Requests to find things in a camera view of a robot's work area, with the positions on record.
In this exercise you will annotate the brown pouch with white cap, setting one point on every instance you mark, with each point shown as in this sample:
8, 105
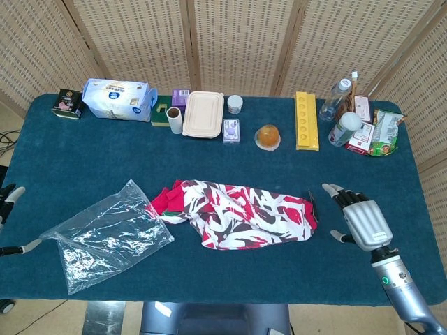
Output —
349, 101

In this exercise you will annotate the pink white small box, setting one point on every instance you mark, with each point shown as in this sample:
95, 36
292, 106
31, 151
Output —
362, 107

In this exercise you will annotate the red white carton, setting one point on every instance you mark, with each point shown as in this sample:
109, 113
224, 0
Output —
363, 137

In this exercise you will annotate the yellow tray with round holes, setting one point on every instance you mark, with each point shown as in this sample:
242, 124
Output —
307, 122

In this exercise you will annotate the clear plastic bag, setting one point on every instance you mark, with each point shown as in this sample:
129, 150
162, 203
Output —
104, 237

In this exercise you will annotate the purple cardboard box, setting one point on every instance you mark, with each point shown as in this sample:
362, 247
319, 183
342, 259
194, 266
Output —
180, 97

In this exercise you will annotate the clear water bottle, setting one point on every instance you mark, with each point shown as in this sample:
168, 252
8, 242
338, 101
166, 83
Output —
333, 101

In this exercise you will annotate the black caster wheel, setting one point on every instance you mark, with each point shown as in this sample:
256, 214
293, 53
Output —
6, 306

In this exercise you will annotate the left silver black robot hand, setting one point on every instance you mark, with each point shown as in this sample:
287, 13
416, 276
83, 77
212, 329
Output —
7, 200

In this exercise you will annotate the white cardboard roll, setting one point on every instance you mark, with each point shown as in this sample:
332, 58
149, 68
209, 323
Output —
175, 124

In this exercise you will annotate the small white jar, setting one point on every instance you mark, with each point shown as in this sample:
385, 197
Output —
235, 104

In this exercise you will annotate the blue white tissue pack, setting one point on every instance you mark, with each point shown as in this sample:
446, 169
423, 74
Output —
117, 99

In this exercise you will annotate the metal table leg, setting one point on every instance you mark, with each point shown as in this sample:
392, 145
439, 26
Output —
104, 319

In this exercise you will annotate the green snack bag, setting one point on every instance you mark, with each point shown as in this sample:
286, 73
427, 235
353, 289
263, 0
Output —
386, 134

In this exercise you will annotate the beige lidded lunch box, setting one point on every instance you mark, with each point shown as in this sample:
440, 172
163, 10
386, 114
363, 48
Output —
203, 114

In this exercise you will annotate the blue table cloth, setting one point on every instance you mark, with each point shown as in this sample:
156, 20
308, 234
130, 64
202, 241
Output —
122, 157

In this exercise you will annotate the black clothing hang tag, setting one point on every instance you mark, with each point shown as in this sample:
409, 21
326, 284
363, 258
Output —
313, 204

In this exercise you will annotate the green yellow sponge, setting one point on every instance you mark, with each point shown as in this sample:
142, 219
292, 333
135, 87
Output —
160, 117

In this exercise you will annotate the red white patterned clothes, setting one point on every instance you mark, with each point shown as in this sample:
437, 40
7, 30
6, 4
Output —
237, 216

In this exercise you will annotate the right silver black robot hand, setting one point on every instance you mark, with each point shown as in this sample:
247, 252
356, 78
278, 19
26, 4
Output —
368, 223

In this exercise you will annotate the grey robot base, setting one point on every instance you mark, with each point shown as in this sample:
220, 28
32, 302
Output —
216, 319

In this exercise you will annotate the white green canister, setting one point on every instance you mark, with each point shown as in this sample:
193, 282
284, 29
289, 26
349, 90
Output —
345, 130

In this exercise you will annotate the clear purple small case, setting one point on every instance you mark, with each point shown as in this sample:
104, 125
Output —
231, 132

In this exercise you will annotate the orange jelly cup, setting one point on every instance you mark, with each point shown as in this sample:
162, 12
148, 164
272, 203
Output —
267, 137

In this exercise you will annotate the dark green meat tin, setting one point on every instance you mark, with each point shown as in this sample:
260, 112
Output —
68, 104

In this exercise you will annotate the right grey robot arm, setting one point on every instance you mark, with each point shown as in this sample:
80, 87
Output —
401, 289

